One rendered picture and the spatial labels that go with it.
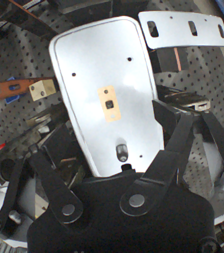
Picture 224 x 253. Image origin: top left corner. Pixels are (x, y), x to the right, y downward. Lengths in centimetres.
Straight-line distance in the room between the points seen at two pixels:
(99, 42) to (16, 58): 55
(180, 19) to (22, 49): 68
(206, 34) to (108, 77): 31
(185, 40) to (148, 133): 26
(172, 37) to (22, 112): 74
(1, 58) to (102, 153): 75
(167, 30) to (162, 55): 7
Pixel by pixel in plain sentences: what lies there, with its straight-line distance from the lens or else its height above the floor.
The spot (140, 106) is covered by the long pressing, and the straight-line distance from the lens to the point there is 32.
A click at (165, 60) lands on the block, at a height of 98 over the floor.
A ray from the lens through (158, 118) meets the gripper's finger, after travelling 18.
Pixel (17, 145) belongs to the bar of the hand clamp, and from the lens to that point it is 23.
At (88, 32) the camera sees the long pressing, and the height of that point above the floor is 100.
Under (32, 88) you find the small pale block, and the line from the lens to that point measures 28.
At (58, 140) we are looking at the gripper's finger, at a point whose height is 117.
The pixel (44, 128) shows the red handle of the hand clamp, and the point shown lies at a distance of 28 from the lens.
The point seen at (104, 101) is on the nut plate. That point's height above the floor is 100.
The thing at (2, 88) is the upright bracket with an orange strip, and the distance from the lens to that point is 24.
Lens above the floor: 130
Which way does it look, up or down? 69 degrees down
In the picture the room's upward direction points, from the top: 178 degrees clockwise
